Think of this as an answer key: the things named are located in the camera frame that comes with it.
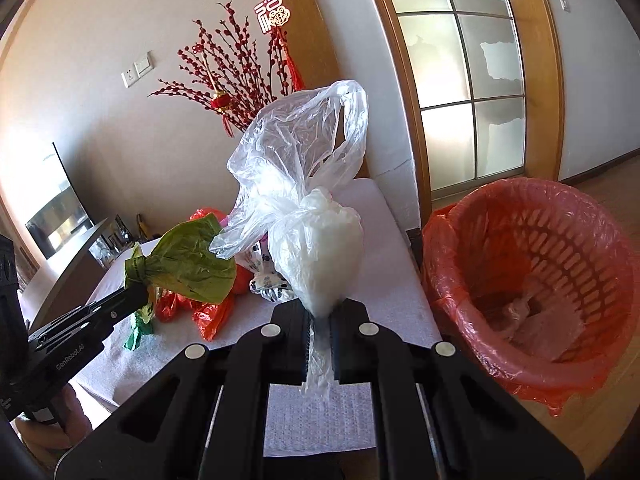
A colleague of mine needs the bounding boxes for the red plastic basket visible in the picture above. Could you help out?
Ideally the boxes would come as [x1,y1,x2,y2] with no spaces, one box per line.
[439,179,637,377]

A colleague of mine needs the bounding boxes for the pink plastic colander basket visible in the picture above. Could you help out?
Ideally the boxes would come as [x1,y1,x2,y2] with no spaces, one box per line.
[420,176,640,418]

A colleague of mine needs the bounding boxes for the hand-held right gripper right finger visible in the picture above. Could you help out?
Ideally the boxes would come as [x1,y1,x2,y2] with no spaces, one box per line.
[330,299,586,480]

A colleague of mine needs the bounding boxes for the white dark-printed plastic bag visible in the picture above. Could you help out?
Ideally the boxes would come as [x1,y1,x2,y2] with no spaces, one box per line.
[235,240,297,304]

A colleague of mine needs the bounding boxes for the red berry branches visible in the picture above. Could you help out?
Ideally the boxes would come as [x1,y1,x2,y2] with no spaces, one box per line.
[147,1,302,137]

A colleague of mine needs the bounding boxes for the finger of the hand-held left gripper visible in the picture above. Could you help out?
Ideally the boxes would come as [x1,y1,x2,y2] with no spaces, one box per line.
[29,283,154,357]

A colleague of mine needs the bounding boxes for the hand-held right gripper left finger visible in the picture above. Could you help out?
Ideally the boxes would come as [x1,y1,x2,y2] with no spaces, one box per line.
[54,299,313,480]

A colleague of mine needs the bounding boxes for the frosted glass door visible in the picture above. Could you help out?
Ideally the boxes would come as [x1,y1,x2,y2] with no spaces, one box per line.
[375,0,527,194]

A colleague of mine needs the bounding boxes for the red character tassel ornament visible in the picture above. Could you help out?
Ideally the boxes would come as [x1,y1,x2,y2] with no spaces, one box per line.
[253,0,307,92]

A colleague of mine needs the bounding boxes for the white table cover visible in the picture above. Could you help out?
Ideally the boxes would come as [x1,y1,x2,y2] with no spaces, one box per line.
[22,177,444,459]

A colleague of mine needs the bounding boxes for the wooden door frame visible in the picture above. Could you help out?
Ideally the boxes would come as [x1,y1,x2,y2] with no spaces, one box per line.
[359,0,565,217]

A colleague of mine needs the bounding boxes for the crumpled white paper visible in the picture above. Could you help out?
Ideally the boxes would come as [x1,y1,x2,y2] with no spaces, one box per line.
[492,280,587,362]

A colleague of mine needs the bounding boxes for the person's left hand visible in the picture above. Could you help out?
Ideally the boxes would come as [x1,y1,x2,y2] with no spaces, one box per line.
[14,384,94,472]

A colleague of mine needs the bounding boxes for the grey television cabinet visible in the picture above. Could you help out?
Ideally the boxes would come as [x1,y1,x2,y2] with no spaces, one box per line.
[29,217,112,329]

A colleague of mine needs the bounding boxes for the red knotted plastic bag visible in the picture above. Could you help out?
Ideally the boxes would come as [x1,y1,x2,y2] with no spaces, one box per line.
[188,207,252,297]

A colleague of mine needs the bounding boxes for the flat screen television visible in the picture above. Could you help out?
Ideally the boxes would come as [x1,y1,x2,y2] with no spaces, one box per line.
[25,142,94,261]

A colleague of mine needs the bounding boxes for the green plastic bag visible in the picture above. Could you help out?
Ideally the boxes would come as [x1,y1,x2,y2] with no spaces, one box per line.
[123,212,237,352]

